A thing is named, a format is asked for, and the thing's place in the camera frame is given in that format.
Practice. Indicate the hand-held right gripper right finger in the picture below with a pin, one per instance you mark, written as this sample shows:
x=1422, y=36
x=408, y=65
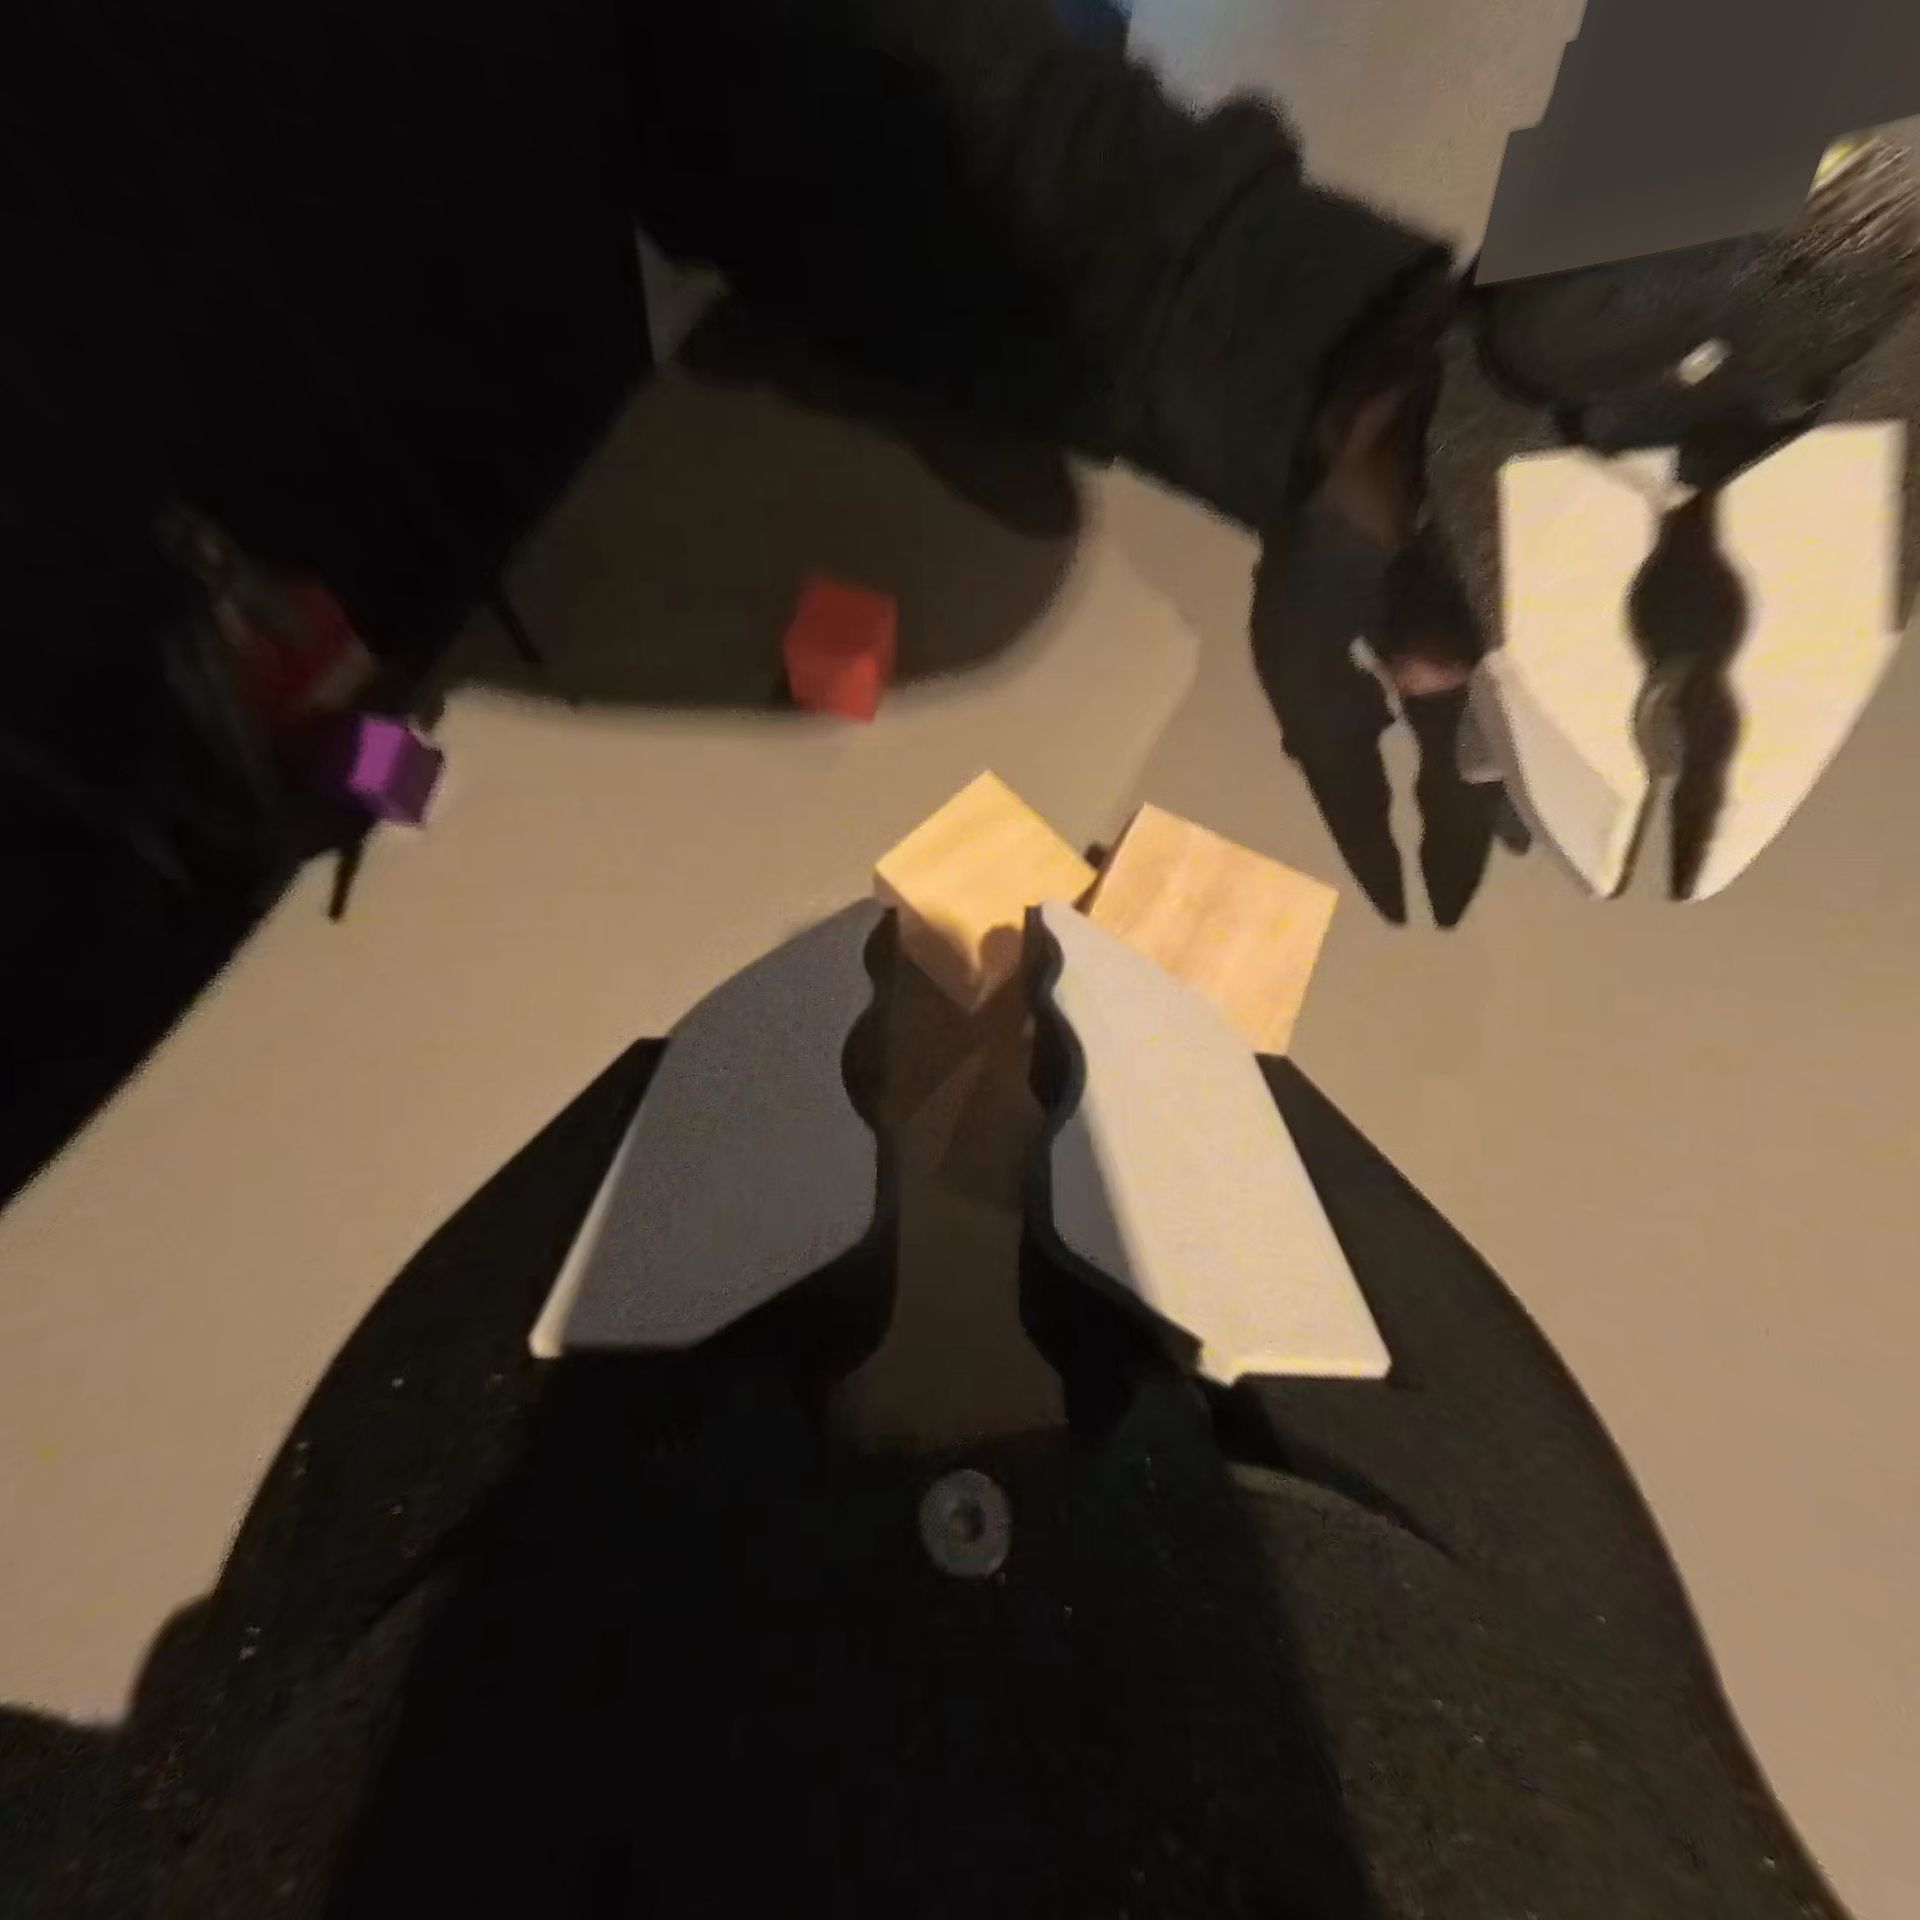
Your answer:
x=1199, y=1198

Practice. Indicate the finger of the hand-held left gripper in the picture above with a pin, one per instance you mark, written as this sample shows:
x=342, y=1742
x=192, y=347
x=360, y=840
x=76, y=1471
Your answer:
x=1823, y=601
x=1568, y=630

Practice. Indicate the small purple wooden cube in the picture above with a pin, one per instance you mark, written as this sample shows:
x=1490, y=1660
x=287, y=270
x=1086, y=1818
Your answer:
x=392, y=763

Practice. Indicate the red wooden cube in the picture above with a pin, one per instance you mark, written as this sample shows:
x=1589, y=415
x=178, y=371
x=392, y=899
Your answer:
x=841, y=645

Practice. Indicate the person's left forearm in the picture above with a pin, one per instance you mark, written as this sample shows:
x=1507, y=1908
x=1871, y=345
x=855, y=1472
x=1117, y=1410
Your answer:
x=1125, y=270

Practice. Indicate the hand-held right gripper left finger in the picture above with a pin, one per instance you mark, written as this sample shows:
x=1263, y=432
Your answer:
x=719, y=1170

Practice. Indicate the person's left hand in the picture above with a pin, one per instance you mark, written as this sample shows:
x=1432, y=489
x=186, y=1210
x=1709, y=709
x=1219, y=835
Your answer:
x=1372, y=449

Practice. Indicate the natural wooden cube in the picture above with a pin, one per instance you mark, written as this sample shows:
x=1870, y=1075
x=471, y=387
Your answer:
x=974, y=869
x=1216, y=914

